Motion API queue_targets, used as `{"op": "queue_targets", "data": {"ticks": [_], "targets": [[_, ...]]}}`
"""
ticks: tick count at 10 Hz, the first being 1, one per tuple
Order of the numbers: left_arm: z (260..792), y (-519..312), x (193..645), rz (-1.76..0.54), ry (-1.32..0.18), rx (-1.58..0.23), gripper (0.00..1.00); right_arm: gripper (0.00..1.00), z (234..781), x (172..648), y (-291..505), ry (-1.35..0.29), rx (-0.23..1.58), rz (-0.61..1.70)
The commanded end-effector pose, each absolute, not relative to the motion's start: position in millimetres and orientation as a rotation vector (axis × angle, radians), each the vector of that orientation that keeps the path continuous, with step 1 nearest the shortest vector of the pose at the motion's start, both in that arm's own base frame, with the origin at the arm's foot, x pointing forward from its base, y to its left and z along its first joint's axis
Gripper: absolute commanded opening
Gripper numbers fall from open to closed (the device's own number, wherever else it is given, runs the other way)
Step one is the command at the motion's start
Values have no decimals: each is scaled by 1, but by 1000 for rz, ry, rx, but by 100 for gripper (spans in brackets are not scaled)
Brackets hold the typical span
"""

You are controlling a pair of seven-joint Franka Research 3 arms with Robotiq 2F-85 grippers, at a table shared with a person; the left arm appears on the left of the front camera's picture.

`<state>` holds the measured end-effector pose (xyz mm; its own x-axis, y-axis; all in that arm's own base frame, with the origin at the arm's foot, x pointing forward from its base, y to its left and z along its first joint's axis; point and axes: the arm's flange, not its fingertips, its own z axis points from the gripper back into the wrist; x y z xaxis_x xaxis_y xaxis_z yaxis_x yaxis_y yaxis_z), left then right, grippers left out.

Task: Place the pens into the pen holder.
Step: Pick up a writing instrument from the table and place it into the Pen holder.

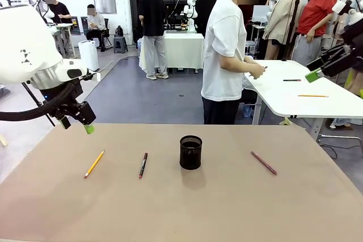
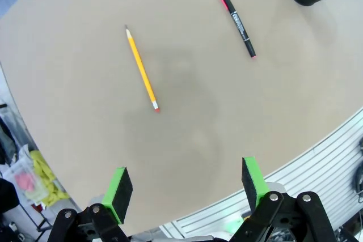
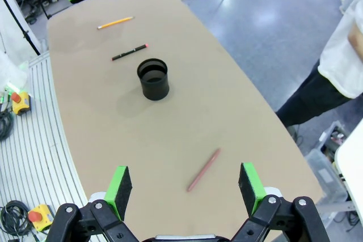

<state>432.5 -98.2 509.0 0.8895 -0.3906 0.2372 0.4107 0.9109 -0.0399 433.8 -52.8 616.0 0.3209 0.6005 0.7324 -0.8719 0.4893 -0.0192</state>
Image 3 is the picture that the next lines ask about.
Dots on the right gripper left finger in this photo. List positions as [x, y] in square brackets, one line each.
[116, 193]

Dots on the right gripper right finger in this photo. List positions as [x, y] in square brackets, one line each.
[252, 191]

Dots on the white table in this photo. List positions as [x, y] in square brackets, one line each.
[351, 168]

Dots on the yellow emergency stop box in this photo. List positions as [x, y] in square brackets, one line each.
[21, 103]
[41, 218]

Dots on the clear plastic storage box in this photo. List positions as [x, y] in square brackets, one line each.
[326, 168]

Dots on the yellow pencil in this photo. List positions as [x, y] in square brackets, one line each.
[114, 23]

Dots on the grey ribbed metal platform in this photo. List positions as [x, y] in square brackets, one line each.
[31, 154]

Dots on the black mesh pen holder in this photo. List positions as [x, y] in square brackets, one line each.
[156, 89]

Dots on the black marker pink ends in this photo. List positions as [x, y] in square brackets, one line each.
[129, 52]

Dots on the person in white t-shirt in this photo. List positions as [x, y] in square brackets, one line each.
[334, 63]

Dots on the black tripod stand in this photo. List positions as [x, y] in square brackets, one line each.
[20, 23]

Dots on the reddish brown pen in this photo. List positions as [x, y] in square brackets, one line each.
[202, 171]

